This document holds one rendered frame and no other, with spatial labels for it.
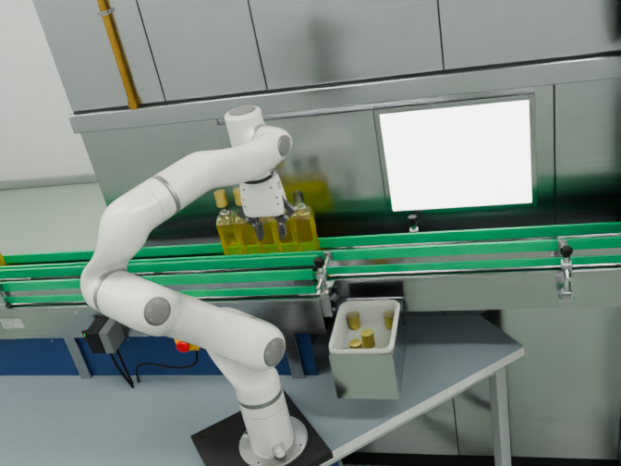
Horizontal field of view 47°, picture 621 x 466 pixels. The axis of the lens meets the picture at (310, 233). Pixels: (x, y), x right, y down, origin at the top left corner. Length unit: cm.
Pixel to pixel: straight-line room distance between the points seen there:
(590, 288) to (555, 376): 55
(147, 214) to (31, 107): 481
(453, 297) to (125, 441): 104
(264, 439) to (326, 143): 84
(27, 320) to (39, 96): 383
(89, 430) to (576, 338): 155
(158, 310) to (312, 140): 85
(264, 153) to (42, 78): 461
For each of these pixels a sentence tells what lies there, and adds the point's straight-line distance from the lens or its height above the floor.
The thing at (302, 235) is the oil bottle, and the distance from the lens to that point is 205.
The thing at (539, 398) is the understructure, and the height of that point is 39.
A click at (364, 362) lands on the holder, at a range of 188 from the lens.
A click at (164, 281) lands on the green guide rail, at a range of 215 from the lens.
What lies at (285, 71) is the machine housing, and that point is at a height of 162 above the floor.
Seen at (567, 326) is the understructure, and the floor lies 69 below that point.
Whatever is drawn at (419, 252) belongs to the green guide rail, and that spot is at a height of 112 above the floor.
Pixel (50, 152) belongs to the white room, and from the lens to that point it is 630.
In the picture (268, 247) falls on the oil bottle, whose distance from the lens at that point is 210.
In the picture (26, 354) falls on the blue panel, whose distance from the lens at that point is 261.
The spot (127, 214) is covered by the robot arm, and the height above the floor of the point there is 161.
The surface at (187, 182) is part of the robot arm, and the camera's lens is 148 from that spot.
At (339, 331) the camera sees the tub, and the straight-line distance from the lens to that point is 197.
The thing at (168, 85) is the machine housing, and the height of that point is 162.
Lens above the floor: 218
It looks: 29 degrees down
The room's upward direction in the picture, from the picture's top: 12 degrees counter-clockwise
